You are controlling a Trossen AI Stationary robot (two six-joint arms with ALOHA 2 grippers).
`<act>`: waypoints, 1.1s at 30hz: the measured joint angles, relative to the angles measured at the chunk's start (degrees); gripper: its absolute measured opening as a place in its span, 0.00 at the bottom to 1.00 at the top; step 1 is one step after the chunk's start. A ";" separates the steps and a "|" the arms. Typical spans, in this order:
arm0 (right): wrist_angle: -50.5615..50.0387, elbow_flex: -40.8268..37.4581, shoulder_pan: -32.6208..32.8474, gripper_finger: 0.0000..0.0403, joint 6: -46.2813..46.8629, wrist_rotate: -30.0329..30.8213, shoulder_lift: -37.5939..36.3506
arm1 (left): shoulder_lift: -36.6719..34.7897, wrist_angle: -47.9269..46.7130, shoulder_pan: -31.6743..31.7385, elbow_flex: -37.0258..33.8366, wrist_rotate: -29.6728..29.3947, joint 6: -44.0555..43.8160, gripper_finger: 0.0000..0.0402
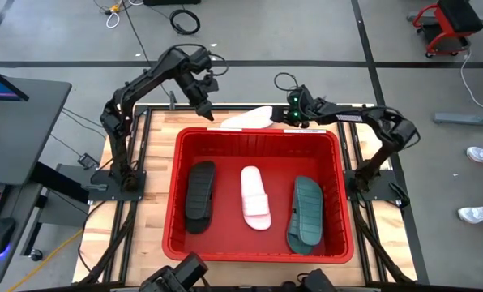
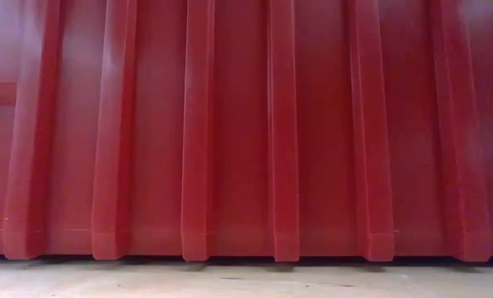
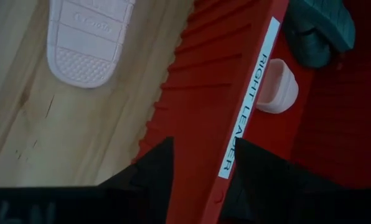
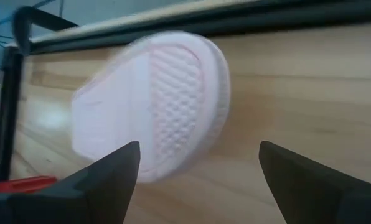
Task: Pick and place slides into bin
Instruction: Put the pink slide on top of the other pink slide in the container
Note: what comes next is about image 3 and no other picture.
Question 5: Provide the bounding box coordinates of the white tape label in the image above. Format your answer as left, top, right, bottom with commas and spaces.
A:
218, 16, 281, 180

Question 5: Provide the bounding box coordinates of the teal slide sandal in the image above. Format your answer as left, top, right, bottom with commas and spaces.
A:
281, 0, 357, 70

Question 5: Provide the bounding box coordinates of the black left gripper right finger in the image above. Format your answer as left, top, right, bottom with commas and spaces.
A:
217, 138, 371, 224

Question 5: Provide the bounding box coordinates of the red ribbed plastic bin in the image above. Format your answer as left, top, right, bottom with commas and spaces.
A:
131, 0, 371, 224

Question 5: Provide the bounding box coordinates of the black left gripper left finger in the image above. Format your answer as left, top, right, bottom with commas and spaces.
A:
0, 136, 175, 224

